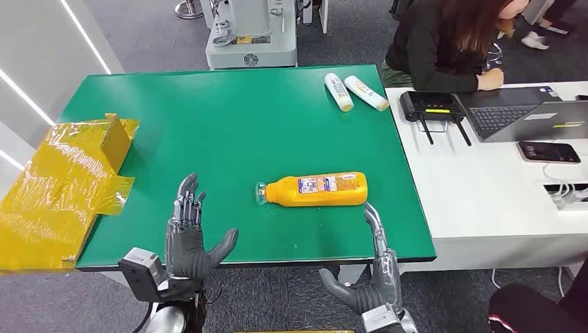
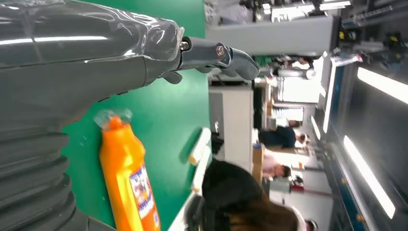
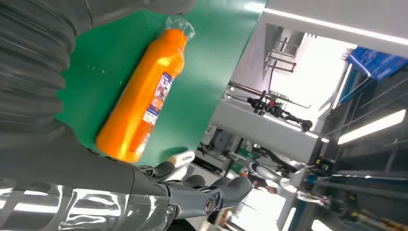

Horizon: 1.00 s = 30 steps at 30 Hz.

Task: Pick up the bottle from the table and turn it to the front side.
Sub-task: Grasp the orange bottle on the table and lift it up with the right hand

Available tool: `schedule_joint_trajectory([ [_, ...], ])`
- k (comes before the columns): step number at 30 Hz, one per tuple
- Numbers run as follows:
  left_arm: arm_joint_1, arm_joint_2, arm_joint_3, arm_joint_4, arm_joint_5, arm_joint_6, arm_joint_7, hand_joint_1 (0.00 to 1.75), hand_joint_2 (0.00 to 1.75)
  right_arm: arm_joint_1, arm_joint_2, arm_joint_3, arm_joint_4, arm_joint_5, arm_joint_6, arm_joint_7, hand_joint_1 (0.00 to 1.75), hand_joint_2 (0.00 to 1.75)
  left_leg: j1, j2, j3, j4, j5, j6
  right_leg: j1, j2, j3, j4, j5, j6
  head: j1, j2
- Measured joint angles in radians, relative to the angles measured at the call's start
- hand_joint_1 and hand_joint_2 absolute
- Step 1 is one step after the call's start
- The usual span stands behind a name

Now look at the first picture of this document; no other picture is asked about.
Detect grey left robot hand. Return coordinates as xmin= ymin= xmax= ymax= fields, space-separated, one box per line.
xmin=164 ymin=172 xmax=240 ymax=281

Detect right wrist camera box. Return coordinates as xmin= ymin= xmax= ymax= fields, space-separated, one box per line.
xmin=361 ymin=303 xmax=406 ymax=333

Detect orange bottle with clear cap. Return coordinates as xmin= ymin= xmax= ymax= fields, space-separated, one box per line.
xmin=255 ymin=171 xmax=369 ymax=208

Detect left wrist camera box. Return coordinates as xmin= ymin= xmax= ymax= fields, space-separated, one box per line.
xmin=118 ymin=247 xmax=167 ymax=304

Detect white bottle with blue label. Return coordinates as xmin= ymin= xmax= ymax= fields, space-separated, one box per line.
xmin=324 ymin=72 xmax=354 ymax=113

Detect chrome stanchion base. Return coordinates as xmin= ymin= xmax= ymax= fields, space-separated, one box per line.
xmin=173 ymin=0 xmax=205 ymax=20

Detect person in black trousers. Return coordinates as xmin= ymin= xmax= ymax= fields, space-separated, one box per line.
xmin=487 ymin=259 xmax=588 ymax=333

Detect black smartphone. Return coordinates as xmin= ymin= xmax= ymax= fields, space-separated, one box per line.
xmin=517 ymin=140 xmax=582 ymax=165

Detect white charging cables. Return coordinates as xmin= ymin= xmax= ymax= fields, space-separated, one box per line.
xmin=542 ymin=163 xmax=588 ymax=207

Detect white table leg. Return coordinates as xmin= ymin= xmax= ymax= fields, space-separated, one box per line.
xmin=98 ymin=270 xmax=132 ymax=289

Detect white bottle with orange label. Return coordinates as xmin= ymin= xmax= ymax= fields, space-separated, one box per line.
xmin=344 ymin=74 xmax=390 ymax=112

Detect yellow taped cardboard box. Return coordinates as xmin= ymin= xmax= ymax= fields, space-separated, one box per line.
xmin=0 ymin=112 xmax=141 ymax=277

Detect black router with antennas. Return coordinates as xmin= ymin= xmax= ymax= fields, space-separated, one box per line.
xmin=399 ymin=90 xmax=473 ymax=148

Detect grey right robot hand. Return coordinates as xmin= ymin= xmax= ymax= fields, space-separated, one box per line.
xmin=319 ymin=203 xmax=405 ymax=318

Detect grey machine base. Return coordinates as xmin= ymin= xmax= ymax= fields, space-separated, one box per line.
xmin=200 ymin=0 xmax=329 ymax=71

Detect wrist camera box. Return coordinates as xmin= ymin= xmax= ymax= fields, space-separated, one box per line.
xmin=118 ymin=247 xmax=167 ymax=304
xmin=361 ymin=303 xmax=406 ymax=333

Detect grey open laptop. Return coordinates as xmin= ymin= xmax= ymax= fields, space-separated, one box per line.
xmin=452 ymin=85 xmax=588 ymax=144

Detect seated person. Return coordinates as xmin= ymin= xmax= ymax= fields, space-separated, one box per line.
xmin=381 ymin=0 xmax=534 ymax=94

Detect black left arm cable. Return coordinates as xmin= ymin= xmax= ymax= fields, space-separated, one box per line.
xmin=132 ymin=300 xmax=155 ymax=333

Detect person with white shoes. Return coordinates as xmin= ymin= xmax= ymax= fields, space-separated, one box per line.
xmin=521 ymin=0 xmax=578 ymax=51

